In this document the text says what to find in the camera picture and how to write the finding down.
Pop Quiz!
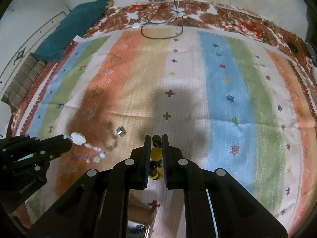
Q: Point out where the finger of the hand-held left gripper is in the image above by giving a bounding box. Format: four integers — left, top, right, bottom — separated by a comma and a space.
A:
15, 134, 73, 152
30, 142, 73, 169

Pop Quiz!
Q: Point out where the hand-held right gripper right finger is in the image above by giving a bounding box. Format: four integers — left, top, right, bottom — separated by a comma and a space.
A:
162, 134, 289, 238

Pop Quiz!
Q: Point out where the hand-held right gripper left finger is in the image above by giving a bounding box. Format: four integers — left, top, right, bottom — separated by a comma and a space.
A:
30, 134, 152, 238

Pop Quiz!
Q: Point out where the yellow and black bead bracelet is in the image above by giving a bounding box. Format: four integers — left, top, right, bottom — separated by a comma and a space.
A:
150, 135, 164, 180

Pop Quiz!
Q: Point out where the white pearl bracelet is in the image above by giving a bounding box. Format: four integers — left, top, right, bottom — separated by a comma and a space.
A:
71, 132, 106, 164

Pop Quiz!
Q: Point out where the striped pastel blanket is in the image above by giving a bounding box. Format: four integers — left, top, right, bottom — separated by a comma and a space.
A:
22, 26, 317, 238

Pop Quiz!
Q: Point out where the teal pillow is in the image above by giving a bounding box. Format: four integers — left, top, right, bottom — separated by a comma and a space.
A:
33, 0, 114, 62

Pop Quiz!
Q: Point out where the brown floral bed sheet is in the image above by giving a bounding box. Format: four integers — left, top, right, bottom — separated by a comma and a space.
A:
7, 0, 317, 139

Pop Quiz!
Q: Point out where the black looped cable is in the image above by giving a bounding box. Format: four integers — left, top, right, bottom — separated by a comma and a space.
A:
138, 0, 184, 40

